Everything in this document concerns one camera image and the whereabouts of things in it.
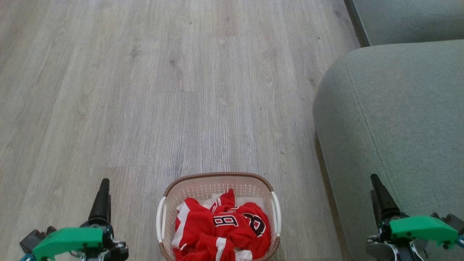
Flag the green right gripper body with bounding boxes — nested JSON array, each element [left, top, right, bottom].
[[366, 216, 458, 261]]

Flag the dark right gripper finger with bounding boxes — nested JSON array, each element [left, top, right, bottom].
[[370, 190, 381, 224], [370, 174, 399, 220]]

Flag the white cloth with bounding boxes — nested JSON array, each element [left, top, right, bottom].
[[177, 193, 266, 211]]

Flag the red shorts with white stripes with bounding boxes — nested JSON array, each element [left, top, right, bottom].
[[171, 198, 236, 261]]

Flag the grey-green fabric sofa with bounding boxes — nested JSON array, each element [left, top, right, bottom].
[[312, 39, 464, 261]]

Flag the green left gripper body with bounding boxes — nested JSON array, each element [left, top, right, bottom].
[[33, 217, 129, 261]]

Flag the red jersey with black lettering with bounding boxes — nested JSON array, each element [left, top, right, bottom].
[[210, 188, 272, 260]]

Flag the white laundry basket brown rim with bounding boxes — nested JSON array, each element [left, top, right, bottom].
[[156, 172, 282, 261]]

